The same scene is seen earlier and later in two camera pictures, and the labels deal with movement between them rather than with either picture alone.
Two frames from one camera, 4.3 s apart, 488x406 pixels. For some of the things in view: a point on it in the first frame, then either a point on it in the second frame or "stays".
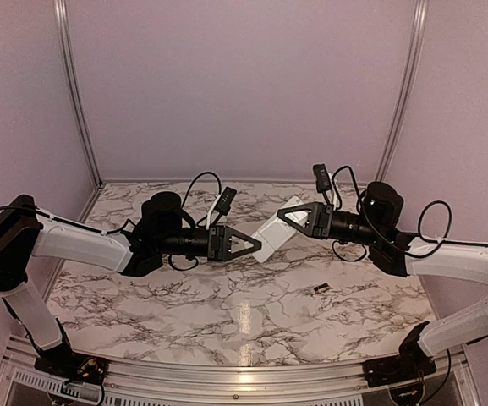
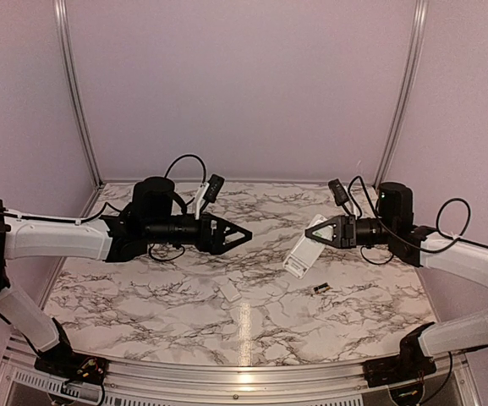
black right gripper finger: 310,229 → 337,241
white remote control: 278,231 → 307,249
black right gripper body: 325,220 → 349,231
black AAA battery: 321,288 stays
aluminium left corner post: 65,33 stays
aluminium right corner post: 405,90 stays
